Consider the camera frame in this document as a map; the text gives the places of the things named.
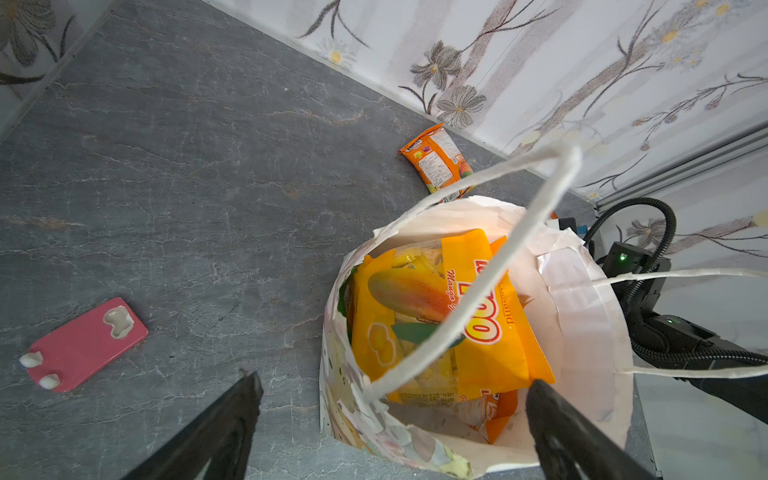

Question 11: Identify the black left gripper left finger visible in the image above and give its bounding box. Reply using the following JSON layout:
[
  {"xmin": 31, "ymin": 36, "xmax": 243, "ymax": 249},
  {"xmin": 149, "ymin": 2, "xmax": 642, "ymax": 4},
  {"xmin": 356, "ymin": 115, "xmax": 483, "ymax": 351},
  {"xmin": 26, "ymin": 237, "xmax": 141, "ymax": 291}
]
[{"xmin": 125, "ymin": 372, "xmax": 264, "ymax": 479}]

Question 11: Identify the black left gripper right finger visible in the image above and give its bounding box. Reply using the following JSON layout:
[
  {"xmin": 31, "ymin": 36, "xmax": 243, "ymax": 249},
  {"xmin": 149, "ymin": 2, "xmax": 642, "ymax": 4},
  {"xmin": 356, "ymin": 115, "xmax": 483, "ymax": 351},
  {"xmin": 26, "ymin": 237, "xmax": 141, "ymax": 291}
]
[{"xmin": 526, "ymin": 380, "xmax": 654, "ymax": 480}]

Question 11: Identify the pink eraser block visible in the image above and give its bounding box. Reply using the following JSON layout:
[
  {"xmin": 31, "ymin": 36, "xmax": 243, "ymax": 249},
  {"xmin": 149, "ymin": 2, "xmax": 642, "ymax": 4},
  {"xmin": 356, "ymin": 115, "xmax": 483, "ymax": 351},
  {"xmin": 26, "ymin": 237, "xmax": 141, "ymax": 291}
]
[{"xmin": 19, "ymin": 297, "xmax": 148, "ymax": 393}]

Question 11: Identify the orange mango snack packet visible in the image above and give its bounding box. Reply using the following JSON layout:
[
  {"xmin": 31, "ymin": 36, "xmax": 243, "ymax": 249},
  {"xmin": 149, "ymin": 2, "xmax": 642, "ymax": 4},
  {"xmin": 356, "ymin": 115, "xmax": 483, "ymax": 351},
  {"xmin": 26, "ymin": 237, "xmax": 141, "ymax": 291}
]
[{"xmin": 399, "ymin": 124, "xmax": 473, "ymax": 193}]

